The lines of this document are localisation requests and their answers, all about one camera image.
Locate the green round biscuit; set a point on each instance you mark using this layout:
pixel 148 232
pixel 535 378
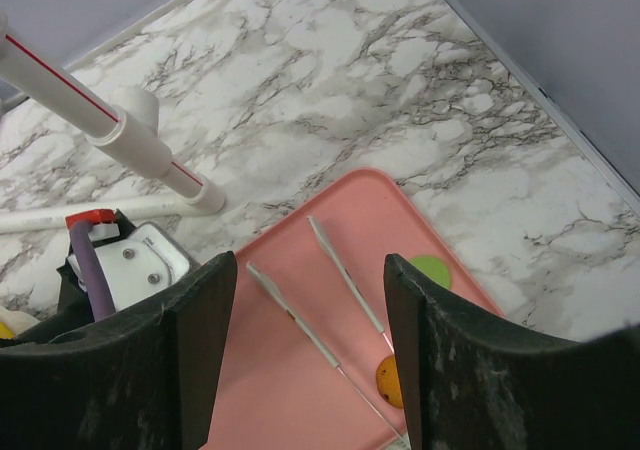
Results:
pixel 434 268

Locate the orange chip cookie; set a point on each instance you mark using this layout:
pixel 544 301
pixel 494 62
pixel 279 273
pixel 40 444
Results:
pixel 387 382

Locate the yellow sponge cake square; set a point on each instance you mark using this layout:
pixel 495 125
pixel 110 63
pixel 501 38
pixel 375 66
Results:
pixel 15 322

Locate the pink serving tray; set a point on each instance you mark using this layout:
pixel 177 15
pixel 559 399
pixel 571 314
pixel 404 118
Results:
pixel 367 203

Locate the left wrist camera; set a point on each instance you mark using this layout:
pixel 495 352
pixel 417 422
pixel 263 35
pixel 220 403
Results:
pixel 123 274

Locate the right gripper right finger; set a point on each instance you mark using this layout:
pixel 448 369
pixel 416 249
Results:
pixel 473 380

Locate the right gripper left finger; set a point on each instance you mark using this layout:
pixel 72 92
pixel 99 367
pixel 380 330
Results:
pixel 143 378

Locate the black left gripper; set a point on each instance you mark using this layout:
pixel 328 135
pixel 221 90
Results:
pixel 70 307

